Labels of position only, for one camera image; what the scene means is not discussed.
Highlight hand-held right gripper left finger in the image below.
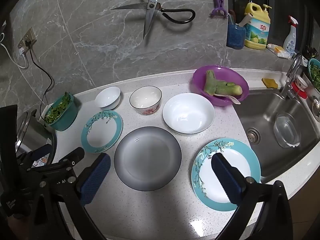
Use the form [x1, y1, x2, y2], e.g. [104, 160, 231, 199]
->
[34, 153, 111, 240]

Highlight small patterned white cup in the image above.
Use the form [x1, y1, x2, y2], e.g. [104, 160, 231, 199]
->
[295, 76, 309, 92]

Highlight black handled kitchen scissors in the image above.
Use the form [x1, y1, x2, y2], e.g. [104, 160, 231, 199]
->
[111, 0, 196, 40]

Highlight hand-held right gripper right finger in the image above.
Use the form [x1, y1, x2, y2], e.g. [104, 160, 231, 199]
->
[211, 152, 293, 240]

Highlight green leafy vegetables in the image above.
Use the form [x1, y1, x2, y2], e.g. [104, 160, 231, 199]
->
[44, 92, 72, 127]
[310, 62, 320, 90]

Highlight person's left forearm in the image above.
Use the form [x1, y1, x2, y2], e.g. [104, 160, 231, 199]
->
[0, 216, 22, 240]

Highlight sink drain strainer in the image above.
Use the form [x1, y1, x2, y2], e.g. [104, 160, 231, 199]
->
[247, 127, 261, 143]

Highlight dark container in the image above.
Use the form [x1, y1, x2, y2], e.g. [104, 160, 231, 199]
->
[302, 45, 320, 67]

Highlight blue utensil holder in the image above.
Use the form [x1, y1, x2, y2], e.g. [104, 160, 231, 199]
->
[226, 23, 247, 50]

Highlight white spoon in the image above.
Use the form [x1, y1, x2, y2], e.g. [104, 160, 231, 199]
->
[213, 93, 241, 105]

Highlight small white bowl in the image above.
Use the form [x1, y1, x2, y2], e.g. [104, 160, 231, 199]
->
[94, 86, 121, 111]

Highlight small teal floral plate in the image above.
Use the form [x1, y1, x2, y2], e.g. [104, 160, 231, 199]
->
[80, 110, 124, 154]

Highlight teal bowl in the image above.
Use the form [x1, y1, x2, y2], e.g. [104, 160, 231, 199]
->
[44, 92, 78, 132]
[307, 58, 320, 92]

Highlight yellow dish soap bottle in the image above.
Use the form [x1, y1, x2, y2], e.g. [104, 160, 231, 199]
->
[244, 2, 272, 51]

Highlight round grey lid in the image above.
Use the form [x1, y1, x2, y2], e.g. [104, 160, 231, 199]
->
[311, 96, 320, 115]

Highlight chrome faucet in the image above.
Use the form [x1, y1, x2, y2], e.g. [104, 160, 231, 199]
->
[280, 52, 303, 100]

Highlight wall socket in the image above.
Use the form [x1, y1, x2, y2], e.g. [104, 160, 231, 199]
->
[17, 27, 38, 51]

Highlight peeled green gourd piece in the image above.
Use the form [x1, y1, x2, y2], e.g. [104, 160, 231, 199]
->
[214, 80, 243, 96]
[204, 70, 221, 97]

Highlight steel pressure cooker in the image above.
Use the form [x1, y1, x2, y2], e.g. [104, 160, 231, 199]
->
[14, 109, 58, 170]

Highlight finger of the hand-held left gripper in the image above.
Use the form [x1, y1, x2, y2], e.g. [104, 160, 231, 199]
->
[25, 147, 85, 180]

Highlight white spray bottle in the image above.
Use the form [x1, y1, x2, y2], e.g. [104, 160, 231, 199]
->
[282, 15, 300, 58]

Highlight white charger cable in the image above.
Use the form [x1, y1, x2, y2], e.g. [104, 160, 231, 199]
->
[0, 32, 28, 69]

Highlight white handled utensil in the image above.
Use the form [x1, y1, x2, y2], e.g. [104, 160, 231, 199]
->
[236, 13, 253, 28]

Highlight yellow sponge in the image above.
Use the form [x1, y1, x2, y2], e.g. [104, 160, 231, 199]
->
[261, 77, 279, 89]

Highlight large white bowl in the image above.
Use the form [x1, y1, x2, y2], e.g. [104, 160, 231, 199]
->
[162, 93, 216, 134]

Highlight large teal floral plate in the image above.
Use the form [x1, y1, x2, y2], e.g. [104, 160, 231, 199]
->
[191, 138, 261, 212]

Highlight black power cable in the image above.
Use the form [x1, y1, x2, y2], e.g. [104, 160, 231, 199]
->
[24, 39, 54, 112]

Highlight stainless steel sink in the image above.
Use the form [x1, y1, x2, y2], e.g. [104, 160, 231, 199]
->
[231, 90, 320, 184]

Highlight glass bowl in sink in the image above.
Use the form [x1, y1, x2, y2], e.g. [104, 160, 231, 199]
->
[273, 112, 301, 148]

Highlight purple plastic bowl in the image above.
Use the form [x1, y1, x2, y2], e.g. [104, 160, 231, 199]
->
[192, 65, 250, 107]

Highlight grey plate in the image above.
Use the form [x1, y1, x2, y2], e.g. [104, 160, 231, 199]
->
[114, 126, 182, 192]

